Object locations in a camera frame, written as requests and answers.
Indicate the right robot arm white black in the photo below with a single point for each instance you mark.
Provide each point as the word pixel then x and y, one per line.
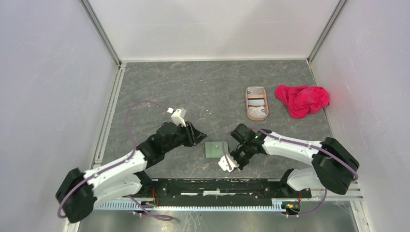
pixel 330 165

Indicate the crumpled red cloth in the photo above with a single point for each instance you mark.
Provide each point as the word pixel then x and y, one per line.
pixel 302 101

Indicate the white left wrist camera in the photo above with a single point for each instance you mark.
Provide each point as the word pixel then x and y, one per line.
pixel 177 116

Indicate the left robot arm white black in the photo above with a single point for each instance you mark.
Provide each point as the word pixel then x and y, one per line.
pixel 81 192

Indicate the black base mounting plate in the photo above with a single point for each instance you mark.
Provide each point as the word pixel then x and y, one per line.
pixel 219 192

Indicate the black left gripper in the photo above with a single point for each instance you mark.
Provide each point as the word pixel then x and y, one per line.
pixel 194 136

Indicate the aluminium frame rail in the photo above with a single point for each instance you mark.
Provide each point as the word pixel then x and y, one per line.
pixel 213 93

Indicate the pink oval card tray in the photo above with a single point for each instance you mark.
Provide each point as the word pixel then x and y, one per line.
pixel 254 92

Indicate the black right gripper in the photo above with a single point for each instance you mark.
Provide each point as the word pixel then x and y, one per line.
pixel 241 165

